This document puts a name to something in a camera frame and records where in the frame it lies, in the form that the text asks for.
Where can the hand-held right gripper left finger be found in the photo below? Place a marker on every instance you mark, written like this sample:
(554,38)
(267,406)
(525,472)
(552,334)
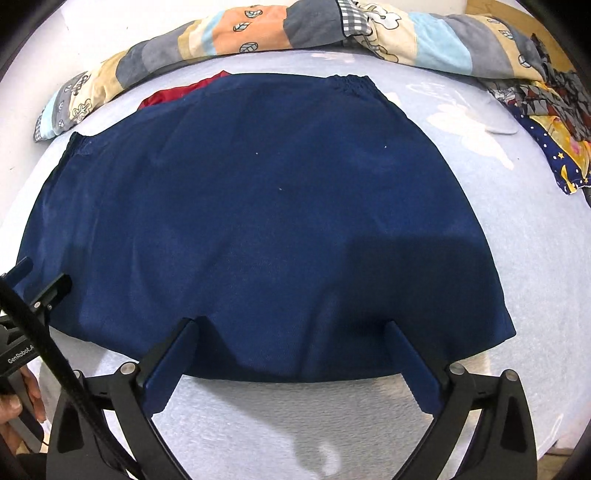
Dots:
(168,364)

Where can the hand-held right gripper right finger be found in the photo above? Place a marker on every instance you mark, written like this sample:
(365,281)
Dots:
(415,369)

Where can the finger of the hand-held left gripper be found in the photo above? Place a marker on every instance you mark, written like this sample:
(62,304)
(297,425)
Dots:
(23,267)
(53,290)

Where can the navy blue jacket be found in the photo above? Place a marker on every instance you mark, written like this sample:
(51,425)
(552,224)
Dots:
(258,207)

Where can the person's left hand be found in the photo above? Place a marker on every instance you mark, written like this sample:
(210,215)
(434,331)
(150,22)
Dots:
(34,392)

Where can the light blue bed sheet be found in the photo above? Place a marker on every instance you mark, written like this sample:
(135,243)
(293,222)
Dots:
(531,277)

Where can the navy star print yellow garment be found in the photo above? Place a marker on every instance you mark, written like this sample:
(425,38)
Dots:
(568,157)

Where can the grey red patterned garment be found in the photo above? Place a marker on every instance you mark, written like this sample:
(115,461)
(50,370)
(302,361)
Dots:
(554,92)

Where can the patchwork patterned quilt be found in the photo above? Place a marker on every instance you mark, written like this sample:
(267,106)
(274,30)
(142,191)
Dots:
(258,27)

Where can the wooden headboard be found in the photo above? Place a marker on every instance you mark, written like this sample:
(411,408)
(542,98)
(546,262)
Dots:
(489,7)

